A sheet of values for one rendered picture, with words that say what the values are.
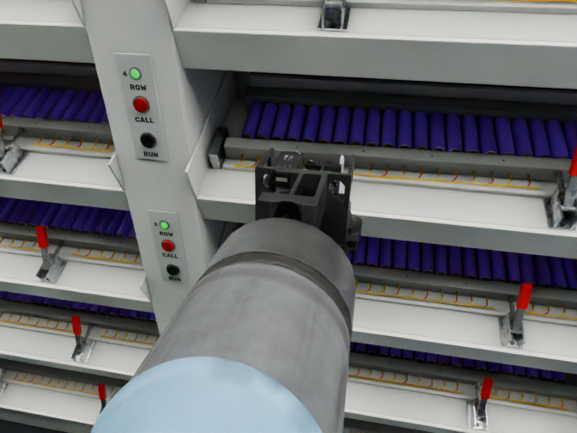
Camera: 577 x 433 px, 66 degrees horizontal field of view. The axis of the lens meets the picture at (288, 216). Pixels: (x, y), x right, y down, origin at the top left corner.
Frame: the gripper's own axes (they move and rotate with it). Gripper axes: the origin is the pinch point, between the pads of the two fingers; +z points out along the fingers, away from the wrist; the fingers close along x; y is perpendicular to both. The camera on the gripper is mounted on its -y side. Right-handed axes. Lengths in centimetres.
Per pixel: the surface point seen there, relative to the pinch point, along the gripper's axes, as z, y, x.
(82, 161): 8.0, -1.9, 33.3
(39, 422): 19, -73, 65
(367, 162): 10.0, 0.6, -4.8
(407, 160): 9.6, 1.5, -9.5
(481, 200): 7.7, -2.1, -18.3
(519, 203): 7.9, -2.1, -22.5
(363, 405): 11.7, -42.2, -8.4
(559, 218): 4.2, -2.0, -25.7
